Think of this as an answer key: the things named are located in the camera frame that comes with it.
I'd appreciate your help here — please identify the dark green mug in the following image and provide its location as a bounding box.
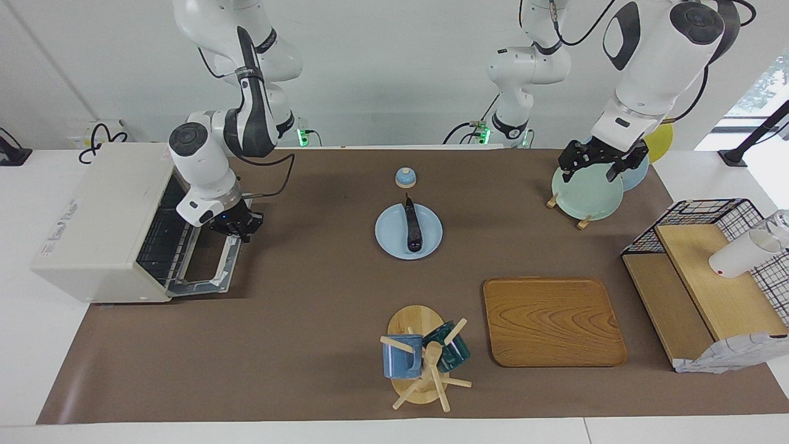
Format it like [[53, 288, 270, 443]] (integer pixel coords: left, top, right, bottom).
[[422, 321, 471, 372]]

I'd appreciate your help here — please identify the black left base cable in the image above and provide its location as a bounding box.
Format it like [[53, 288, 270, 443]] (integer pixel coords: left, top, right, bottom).
[[444, 92, 501, 146]]

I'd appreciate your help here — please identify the wooden plate rack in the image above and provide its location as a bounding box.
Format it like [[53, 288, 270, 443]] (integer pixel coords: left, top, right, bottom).
[[546, 192, 594, 230]]

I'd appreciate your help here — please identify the pale blue racked plate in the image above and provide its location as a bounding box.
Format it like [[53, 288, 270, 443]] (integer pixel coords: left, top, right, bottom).
[[619, 155, 650, 192]]

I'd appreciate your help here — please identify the dark purple eggplant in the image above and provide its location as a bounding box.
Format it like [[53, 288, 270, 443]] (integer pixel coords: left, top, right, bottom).
[[403, 194, 423, 252]]

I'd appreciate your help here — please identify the black wire basket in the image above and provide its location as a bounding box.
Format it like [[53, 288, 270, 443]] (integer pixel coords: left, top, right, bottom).
[[621, 198, 789, 327]]

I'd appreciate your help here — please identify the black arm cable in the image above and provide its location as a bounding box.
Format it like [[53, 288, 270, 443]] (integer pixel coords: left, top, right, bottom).
[[243, 151, 295, 199], [552, 0, 617, 47]]

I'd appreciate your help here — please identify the wooden mug tree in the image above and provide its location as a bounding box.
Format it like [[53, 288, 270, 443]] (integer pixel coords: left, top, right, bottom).
[[379, 305, 473, 413]]

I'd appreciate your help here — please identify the black oven wire rack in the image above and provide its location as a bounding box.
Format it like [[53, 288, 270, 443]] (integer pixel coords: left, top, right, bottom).
[[137, 207, 189, 287]]

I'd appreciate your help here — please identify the yellow plate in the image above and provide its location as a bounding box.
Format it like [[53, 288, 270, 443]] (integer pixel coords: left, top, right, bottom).
[[644, 120, 674, 164]]

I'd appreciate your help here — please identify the wooden shelf unit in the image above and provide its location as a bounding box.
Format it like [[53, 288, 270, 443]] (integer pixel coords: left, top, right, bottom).
[[621, 223, 789, 364]]

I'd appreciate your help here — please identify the cream toaster oven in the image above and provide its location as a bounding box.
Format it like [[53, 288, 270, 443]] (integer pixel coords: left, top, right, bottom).
[[31, 143, 192, 304]]

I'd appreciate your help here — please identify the mint green plate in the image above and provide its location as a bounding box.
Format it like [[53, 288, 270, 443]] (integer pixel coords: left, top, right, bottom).
[[551, 163, 625, 221]]

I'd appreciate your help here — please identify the black looped wall cable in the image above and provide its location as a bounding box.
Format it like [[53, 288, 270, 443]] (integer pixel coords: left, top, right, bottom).
[[79, 121, 129, 164]]

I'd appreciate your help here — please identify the glass oven door with handle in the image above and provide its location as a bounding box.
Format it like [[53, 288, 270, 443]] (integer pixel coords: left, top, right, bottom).
[[165, 196, 253, 298]]

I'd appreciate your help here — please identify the white cup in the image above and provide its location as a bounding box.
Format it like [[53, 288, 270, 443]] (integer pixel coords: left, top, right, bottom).
[[708, 229, 783, 279]]

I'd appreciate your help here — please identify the blue mug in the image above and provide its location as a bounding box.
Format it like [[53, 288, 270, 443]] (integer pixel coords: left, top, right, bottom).
[[382, 334, 424, 379]]

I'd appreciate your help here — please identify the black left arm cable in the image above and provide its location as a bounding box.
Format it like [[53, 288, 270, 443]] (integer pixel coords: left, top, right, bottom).
[[552, 0, 617, 47]]

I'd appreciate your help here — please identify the black clamp base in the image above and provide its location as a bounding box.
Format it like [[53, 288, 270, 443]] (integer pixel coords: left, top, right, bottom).
[[0, 128, 33, 167]]

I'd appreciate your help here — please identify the wooden serving tray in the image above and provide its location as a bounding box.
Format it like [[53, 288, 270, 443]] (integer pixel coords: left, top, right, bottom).
[[483, 277, 628, 368]]

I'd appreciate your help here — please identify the grey patterned cloth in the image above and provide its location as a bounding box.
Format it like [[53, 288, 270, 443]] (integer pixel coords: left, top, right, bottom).
[[674, 332, 788, 374]]

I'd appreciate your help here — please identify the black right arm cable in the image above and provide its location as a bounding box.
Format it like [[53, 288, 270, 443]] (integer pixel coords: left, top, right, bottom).
[[243, 151, 295, 199]]

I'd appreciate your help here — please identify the light blue plate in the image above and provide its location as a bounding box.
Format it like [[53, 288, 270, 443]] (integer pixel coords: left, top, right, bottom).
[[375, 203, 444, 260]]

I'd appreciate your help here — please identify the brown table mat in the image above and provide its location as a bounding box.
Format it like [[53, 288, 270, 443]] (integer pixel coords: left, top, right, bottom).
[[36, 148, 789, 425]]

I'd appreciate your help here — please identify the clear glass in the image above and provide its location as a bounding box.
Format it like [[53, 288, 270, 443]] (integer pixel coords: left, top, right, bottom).
[[764, 210, 789, 247]]

